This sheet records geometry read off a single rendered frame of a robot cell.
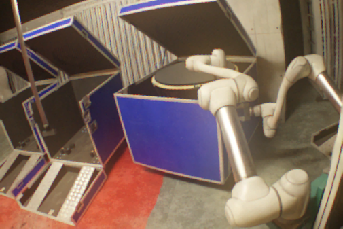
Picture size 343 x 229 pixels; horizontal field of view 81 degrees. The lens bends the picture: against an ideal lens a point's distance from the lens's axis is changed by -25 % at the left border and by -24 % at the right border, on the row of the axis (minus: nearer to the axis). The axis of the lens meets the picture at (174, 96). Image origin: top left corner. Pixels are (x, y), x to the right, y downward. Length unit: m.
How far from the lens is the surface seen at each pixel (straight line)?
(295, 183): 1.04
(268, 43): 3.08
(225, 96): 1.23
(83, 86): 3.69
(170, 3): 2.12
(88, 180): 2.79
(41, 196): 3.01
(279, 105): 1.84
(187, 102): 1.96
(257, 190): 1.03
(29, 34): 3.02
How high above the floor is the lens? 1.69
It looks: 21 degrees down
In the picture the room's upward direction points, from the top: 10 degrees counter-clockwise
